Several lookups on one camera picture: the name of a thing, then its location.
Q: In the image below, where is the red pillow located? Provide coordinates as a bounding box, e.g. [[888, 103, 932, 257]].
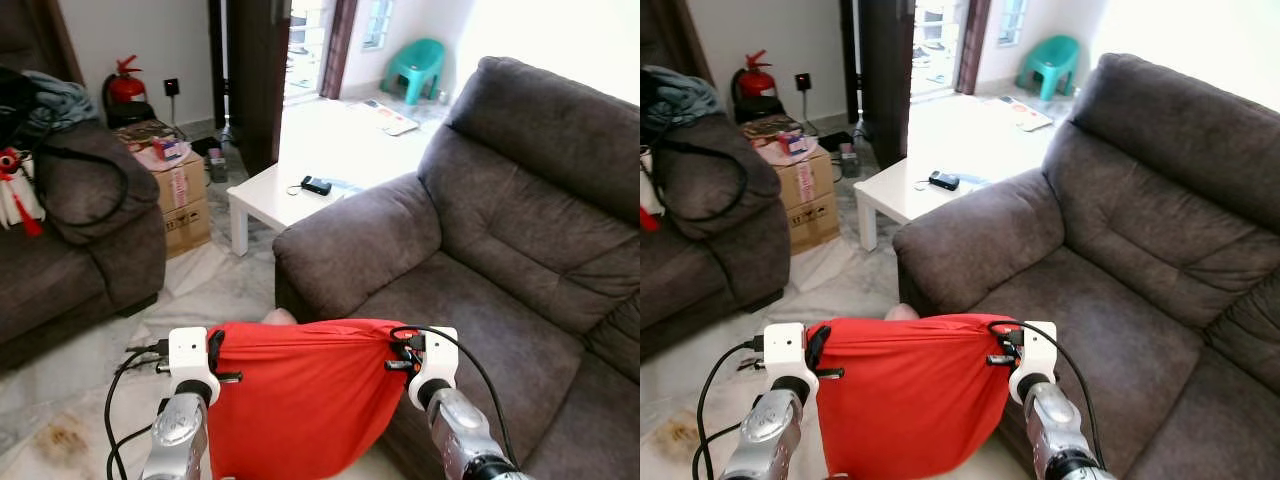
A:
[[205, 318, 413, 480], [812, 314, 1019, 480]]

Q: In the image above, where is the brown fabric two-seat sofa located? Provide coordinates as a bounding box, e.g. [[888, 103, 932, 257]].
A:
[[893, 52, 1280, 480], [273, 55, 641, 480]]

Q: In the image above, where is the white printed floor mat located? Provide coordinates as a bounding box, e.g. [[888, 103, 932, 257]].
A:
[[985, 93, 1054, 132], [350, 98, 421, 136]]

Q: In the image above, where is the plain cardboard box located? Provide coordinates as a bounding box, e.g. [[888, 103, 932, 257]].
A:
[[163, 200, 213, 259], [788, 195, 842, 256]]

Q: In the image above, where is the white coffee table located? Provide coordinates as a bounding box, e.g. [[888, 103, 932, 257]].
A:
[[227, 162, 349, 256], [853, 163, 986, 251]]

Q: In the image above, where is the clear plastic bag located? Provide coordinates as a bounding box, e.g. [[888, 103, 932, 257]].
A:
[[130, 140, 191, 173], [762, 135, 823, 167]]

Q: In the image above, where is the black extinguisher stand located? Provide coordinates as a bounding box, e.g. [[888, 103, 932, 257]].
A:
[[105, 100, 156, 129], [735, 95, 786, 124]]

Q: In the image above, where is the dark wooden door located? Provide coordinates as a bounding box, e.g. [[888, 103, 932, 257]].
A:
[[225, 0, 291, 176], [858, 0, 916, 169]]

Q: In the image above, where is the red fire extinguisher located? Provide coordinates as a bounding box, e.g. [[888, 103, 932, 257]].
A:
[[733, 50, 778, 101], [103, 55, 148, 106]]

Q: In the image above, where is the grey teal clothes pile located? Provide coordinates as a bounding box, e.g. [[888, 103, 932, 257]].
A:
[[0, 68, 101, 151], [640, 65, 723, 136]]

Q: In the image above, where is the teal plastic chair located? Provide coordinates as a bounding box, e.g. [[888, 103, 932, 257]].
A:
[[1017, 35, 1081, 101], [382, 38, 446, 106]]

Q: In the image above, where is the brown curtain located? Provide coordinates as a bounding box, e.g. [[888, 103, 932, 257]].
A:
[[320, 0, 359, 99], [955, 0, 993, 96]]

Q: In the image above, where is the white framed window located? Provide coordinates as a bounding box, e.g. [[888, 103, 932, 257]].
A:
[[362, 0, 396, 51], [997, 0, 1029, 46]]

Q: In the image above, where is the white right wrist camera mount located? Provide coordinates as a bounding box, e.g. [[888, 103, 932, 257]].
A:
[[407, 326, 459, 411], [1007, 320, 1058, 404]]

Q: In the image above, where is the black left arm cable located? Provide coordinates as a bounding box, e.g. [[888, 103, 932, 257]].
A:
[[103, 340, 171, 480], [693, 338, 766, 480]]

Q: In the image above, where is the black strap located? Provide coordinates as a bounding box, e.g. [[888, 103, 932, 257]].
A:
[[35, 140, 131, 229], [655, 138, 751, 223]]

